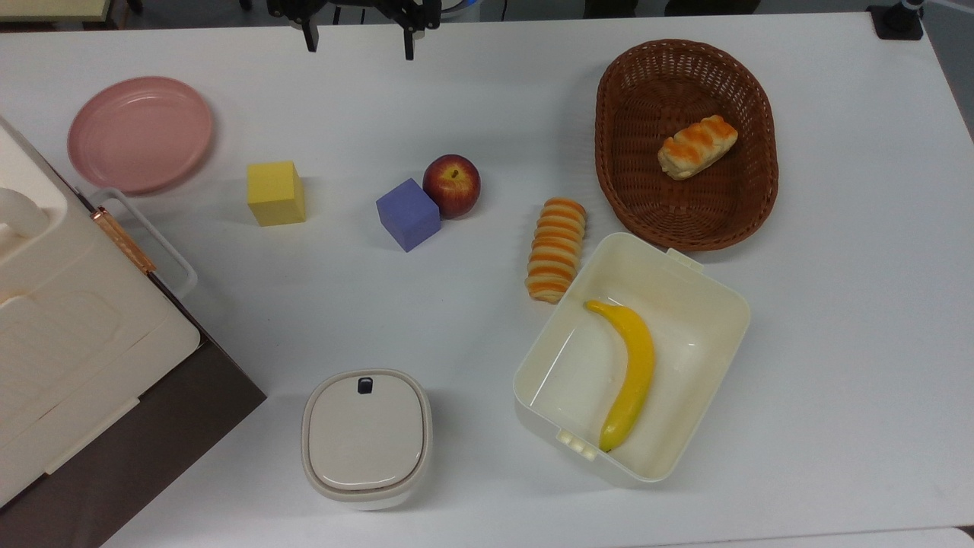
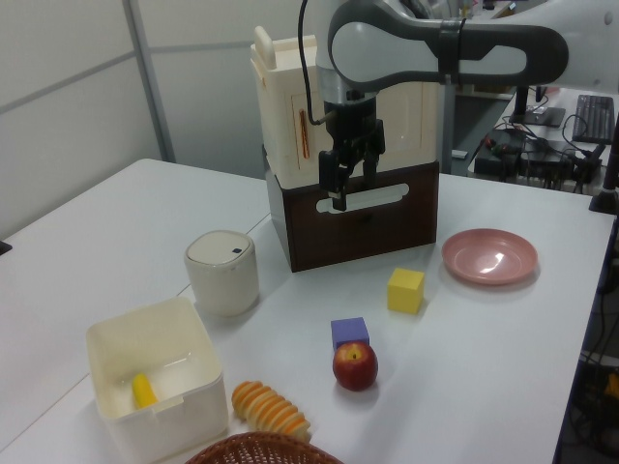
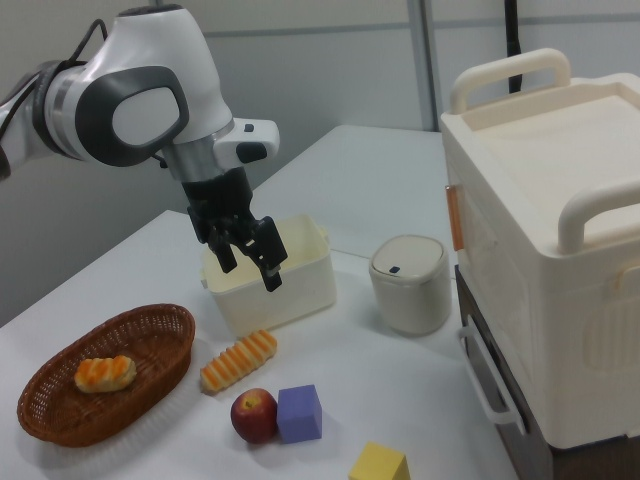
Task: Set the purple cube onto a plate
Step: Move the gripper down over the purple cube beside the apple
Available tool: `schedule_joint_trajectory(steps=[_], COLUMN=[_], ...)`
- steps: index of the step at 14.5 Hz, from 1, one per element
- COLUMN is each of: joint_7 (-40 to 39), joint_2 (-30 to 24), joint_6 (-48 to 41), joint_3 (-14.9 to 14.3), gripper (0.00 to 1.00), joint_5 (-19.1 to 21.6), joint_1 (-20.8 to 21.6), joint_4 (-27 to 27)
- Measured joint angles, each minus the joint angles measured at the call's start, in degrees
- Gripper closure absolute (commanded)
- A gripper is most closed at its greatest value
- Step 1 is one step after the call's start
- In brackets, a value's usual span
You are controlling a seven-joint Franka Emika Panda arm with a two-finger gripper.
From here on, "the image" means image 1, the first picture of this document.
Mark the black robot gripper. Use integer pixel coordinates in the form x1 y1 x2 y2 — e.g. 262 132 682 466
266 0 442 61

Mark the purple foam cube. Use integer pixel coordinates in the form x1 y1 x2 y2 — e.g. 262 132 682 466
375 178 442 253

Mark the yellow foam cube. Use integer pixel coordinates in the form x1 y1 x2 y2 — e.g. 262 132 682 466
246 161 307 228

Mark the pink plate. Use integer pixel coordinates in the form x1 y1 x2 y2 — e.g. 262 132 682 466
67 76 215 195

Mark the red apple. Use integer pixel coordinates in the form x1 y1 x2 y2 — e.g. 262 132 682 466
422 154 482 220

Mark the long striped bread roll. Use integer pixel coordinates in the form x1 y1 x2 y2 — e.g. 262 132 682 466
525 197 588 304

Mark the yellow side table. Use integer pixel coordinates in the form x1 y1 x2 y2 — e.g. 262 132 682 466
0 0 113 23

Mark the brown wicker basket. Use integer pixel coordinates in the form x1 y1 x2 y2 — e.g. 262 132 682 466
594 39 780 253

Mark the short glazed bread roll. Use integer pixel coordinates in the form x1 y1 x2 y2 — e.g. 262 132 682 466
657 115 739 181

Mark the small lidded cream container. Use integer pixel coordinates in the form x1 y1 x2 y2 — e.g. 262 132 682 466
301 368 434 511

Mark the cream toy appliance box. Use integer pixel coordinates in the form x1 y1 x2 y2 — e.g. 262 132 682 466
0 114 202 508

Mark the yellow banana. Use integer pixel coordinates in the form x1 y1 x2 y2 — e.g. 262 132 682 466
584 299 657 454

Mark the brown base board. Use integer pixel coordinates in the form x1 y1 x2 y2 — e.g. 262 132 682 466
0 270 268 548

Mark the open cream plastic container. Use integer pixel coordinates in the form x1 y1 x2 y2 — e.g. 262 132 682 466
512 232 752 489

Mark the white appliance door handle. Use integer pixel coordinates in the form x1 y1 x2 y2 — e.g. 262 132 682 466
89 186 199 299

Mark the black camera stand base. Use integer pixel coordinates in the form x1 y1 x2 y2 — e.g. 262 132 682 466
867 0 926 41

